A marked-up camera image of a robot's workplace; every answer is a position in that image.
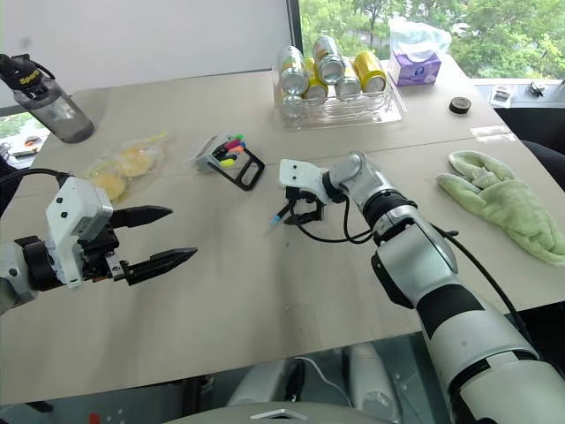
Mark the clear plastic marker pouch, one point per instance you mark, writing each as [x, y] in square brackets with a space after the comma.
[202, 154]

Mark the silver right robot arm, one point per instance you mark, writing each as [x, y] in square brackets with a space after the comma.
[441, 269]

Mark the plastic bag of yellow buns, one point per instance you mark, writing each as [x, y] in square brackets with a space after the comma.
[128, 165]

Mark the silver drink can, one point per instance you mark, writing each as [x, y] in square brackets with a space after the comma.
[293, 70]
[329, 59]
[348, 86]

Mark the black metal pen holder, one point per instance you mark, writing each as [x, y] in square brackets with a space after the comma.
[245, 172]

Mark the dark chair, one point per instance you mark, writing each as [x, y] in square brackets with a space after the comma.
[538, 128]

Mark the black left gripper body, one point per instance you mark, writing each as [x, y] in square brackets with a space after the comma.
[99, 254]

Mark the clear plastic can tray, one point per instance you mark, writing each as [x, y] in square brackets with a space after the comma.
[344, 110]

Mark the small grey box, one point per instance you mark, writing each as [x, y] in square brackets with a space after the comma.
[503, 95]

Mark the black tape roll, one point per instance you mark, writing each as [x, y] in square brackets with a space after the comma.
[460, 105]

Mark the grey sports water bottle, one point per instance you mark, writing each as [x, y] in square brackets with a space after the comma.
[53, 110]

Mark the small orange white gadget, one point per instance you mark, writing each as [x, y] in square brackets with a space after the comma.
[27, 148]

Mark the purple tissue box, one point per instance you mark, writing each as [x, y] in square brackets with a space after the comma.
[415, 68]

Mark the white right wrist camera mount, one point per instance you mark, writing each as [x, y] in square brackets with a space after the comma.
[298, 174]

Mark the blue pen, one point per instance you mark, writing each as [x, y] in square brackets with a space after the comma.
[276, 220]

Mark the black binder clip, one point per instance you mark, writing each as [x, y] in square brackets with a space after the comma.
[537, 87]

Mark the pink marker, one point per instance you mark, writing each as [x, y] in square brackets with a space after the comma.
[234, 143]

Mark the yellow drink can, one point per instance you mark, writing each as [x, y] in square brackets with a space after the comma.
[315, 86]
[371, 70]

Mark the orange marker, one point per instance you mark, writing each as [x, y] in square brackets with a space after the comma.
[239, 149]

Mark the silver rounded robot leg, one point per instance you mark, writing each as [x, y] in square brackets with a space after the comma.
[265, 384]
[375, 380]

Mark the clear tape strip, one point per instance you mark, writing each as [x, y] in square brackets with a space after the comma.
[492, 133]

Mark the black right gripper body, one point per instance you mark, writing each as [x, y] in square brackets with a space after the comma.
[296, 194]

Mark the green marker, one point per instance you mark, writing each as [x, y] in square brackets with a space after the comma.
[237, 136]

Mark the yellow highlighter marker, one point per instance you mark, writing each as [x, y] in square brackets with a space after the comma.
[227, 162]

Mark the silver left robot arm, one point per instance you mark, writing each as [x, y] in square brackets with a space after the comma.
[13, 282]

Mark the green towel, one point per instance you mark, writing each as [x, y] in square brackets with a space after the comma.
[507, 203]

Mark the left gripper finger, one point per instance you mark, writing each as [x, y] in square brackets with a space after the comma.
[141, 215]
[163, 261]

